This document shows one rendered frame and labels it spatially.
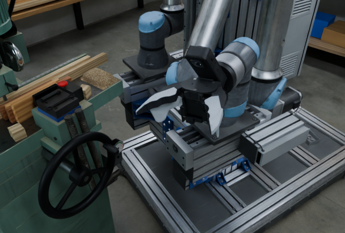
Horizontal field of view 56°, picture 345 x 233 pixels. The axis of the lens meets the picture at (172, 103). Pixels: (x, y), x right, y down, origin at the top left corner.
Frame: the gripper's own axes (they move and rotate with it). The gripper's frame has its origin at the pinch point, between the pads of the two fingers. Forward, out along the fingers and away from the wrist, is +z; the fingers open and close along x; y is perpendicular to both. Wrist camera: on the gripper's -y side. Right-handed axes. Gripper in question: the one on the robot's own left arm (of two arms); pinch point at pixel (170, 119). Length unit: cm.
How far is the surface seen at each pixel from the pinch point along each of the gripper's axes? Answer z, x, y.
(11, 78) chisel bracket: -12, 68, 10
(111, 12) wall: -273, 272, 81
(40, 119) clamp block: -10, 58, 22
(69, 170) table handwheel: -6, 46, 36
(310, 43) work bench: -268, 24, 97
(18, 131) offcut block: -3, 60, 22
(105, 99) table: -37, 57, 30
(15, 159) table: 1, 60, 30
